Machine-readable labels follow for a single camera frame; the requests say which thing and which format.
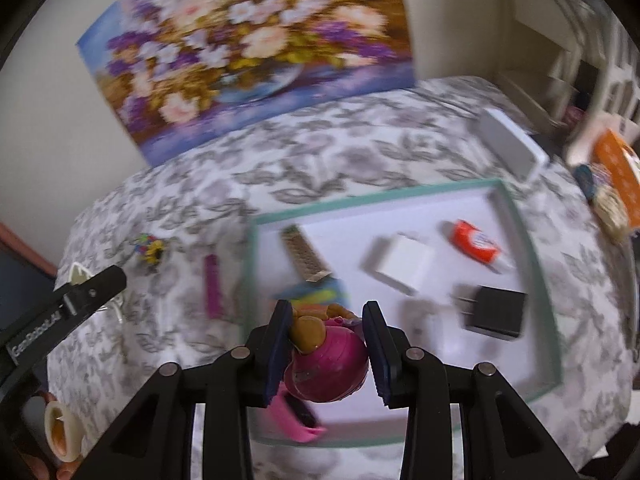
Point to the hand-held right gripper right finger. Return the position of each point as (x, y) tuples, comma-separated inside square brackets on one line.
[(377, 355)]

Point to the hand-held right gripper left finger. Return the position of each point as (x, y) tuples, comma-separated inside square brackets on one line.
[(277, 355)]

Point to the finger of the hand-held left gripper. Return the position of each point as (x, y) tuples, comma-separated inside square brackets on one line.
[(97, 290)]

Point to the beige hair claw clip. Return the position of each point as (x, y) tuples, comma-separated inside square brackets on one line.
[(80, 272)]

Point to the pink helmet toy figure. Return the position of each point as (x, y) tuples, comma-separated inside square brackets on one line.
[(325, 365)]

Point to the pink wristband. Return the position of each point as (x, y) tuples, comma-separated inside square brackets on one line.
[(295, 427)]

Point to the white charger adapter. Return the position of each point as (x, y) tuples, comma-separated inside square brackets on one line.
[(400, 265)]

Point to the gold black patterned clip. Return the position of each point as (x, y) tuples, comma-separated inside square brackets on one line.
[(302, 255)]

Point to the white tray with green rim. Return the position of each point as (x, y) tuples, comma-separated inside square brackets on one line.
[(350, 220)]

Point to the orange glue bottle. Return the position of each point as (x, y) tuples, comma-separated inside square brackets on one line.
[(470, 240)]

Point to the colourful flower block toy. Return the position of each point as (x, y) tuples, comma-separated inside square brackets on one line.
[(150, 250)]

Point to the dark side cabinet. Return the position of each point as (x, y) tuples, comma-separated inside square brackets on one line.
[(20, 270)]

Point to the cream tape roll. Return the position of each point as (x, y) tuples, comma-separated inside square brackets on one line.
[(52, 417)]

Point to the purple lighter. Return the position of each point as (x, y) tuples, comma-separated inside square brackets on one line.
[(212, 285)]

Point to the black charger adapter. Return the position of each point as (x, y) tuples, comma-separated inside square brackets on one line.
[(497, 312)]

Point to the grey floral blanket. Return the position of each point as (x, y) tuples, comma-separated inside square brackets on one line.
[(350, 135)]

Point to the white rectangular box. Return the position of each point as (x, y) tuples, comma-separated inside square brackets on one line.
[(510, 145)]

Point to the flower painting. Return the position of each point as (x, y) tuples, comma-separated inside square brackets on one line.
[(250, 35)]

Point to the orange box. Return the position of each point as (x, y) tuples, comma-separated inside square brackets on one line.
[(617, 160)]

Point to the white shelf unit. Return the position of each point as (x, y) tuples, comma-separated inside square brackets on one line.
[(565, 60)]

